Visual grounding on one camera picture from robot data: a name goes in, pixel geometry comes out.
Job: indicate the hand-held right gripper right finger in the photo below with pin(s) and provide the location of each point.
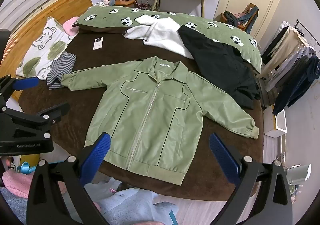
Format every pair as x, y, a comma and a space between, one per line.
223, 158

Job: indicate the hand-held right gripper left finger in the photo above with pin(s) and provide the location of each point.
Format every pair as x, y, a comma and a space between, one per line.
96, 157

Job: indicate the white card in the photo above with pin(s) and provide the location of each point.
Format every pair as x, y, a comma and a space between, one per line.
97, 43

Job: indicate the green panda-print quilt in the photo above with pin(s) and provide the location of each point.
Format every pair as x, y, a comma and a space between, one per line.
105, 14

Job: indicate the navy hanging garment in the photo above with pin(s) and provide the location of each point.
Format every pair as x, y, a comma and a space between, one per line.
300, 82

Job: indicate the pink cloth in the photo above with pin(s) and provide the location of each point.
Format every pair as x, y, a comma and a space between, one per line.
71, 26

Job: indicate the light blue fleece clothing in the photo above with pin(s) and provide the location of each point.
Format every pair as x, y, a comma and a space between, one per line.
130, 205

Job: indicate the black hanging garment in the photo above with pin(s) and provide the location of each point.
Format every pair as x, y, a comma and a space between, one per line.
273, 44

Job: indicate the blue jeans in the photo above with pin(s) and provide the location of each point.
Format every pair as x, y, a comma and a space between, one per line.
246, 16

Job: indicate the white fleece garment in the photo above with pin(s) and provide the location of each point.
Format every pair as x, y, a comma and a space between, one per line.
162, 37

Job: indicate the striped garment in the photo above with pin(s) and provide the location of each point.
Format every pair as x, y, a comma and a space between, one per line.
62, 67

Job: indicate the pink fleece clothing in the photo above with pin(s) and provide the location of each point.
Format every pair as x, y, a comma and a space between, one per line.
17, 183

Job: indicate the dark draped garment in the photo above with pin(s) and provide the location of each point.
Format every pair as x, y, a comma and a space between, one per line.
230, 18

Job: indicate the beige hanging coat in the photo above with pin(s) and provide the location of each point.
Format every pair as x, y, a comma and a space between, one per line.
287, 49

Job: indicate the white box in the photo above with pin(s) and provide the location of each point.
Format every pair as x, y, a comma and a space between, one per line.
271, 124

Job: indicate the green zip jacket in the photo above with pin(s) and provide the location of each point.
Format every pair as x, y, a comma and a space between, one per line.
150, 119

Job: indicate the bear-print pillow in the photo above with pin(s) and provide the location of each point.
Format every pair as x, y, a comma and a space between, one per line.
42, 47

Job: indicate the black jacket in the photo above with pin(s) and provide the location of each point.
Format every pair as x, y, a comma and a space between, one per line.
215, 64

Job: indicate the wooden headboard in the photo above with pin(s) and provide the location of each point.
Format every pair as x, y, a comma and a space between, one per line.
37, 14

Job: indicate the light blue plastic object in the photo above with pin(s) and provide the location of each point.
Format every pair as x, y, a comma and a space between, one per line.
25, 167

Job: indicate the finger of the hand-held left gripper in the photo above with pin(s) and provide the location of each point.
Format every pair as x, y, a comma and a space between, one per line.
25, 84
30, 121

